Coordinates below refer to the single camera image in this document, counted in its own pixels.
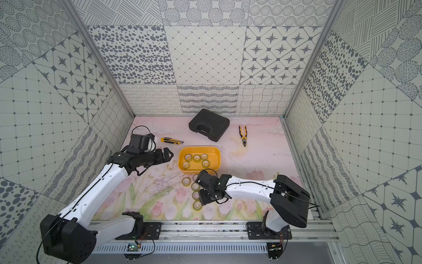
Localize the yellow plastic storage box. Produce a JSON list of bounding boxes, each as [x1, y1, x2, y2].
[[178, 146, 221, 174]]

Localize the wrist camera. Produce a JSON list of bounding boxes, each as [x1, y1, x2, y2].
[[198, 174, 219, 190], [126, 134, 156, 155]]

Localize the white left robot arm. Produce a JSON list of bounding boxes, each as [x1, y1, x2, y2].
[[37, 147, 174, 264]]

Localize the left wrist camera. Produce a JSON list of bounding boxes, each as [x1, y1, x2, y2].
[[126, 134, 156, 155]]

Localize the yellow black utility knife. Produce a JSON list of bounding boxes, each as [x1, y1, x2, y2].
[[160, 137, 184, 145]]

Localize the black plastic tool case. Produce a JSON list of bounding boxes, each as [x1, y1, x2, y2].
[[189, 109, 230, 142]]

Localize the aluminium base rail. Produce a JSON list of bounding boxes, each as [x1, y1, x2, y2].
[[94, 220, 339, 255]]

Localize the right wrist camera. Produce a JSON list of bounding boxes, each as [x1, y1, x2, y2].
[[198, 174, 219, 190]]

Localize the yellow black pliers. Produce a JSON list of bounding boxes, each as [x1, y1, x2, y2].
[[238, 125, 248, 147]]

